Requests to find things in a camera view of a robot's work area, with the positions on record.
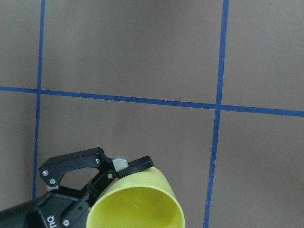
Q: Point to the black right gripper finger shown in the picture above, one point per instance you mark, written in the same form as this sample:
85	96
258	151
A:
74	205

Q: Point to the yellow plastic cup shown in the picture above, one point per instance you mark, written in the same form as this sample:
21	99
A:
140	200

